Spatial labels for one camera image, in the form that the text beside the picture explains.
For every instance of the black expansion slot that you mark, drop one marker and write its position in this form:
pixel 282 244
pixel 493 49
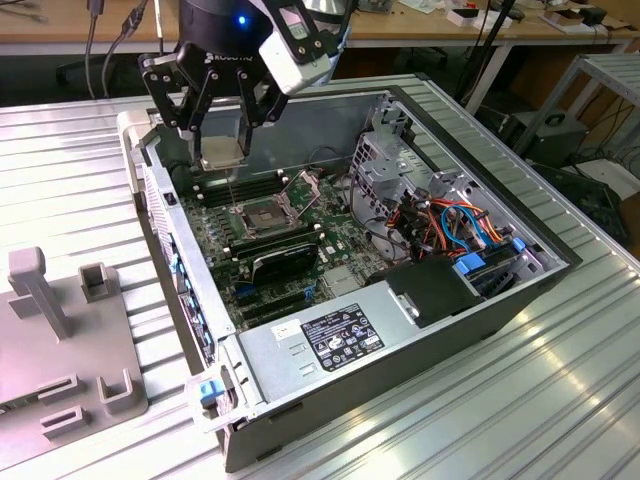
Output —
pixel 272 304

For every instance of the black RAM slot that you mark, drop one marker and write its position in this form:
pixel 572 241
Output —
pixel 272 235
pixel 250 180
pixel 277 245
pixel 247 192

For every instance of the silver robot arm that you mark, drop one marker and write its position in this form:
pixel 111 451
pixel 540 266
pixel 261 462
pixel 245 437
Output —
pixel 325 5

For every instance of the black graphics card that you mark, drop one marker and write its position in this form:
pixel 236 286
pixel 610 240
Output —
pixel 285 262

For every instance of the metal drive cage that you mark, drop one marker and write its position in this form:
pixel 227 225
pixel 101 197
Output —
pixel 385 175

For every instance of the silver power supply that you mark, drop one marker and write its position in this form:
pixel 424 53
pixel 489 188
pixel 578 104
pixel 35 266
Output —
pixel 280 365

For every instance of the grey parts rack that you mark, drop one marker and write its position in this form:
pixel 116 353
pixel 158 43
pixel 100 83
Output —
pixel 60 350

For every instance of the white box on desk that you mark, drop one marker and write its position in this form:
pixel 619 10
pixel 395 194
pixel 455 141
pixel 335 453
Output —
pixel 467 17

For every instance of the black power supply label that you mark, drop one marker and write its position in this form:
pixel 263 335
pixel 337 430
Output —
pixel 342 337

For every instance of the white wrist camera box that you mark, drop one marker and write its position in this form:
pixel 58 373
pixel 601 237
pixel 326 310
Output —
pixel 287 65

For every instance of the CPU socket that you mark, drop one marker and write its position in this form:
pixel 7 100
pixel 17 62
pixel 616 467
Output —
pixel 260 217

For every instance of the silver chipset heatsink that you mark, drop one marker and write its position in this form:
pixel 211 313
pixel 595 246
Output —
pixel 342 280

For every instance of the blue case latch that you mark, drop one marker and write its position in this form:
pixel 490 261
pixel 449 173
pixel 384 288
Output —
pixel 210 392

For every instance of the grey metal shelf frame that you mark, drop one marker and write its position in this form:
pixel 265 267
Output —
pixel 607 70

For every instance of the hard disk in blue carrier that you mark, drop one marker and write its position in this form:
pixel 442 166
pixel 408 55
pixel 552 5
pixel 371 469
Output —
pixel 470 264

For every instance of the green circuit board part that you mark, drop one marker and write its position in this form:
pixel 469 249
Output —
pixel 17 402

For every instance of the black tripod pole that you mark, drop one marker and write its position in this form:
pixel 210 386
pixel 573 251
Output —
pixel 480 55

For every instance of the open black PC case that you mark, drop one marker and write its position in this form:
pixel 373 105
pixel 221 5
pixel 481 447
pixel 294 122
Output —
pixel 400 395

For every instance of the green motherboard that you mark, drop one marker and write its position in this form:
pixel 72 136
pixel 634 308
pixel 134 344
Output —
pixel 345 235

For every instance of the silver CPU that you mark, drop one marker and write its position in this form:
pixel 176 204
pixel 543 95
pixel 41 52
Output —
pixel 222 154

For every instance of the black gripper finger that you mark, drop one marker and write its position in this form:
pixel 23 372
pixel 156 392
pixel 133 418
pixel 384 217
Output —
pixel 262 100
pixel 165 90

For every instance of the thin metal locking lever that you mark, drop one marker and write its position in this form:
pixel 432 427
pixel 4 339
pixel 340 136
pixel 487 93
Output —
pixel 232 192

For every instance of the black plastic shroud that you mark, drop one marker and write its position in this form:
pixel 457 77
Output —
pixel 430 290

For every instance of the wooden desk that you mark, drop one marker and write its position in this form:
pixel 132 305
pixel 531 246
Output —
pixel 50 25

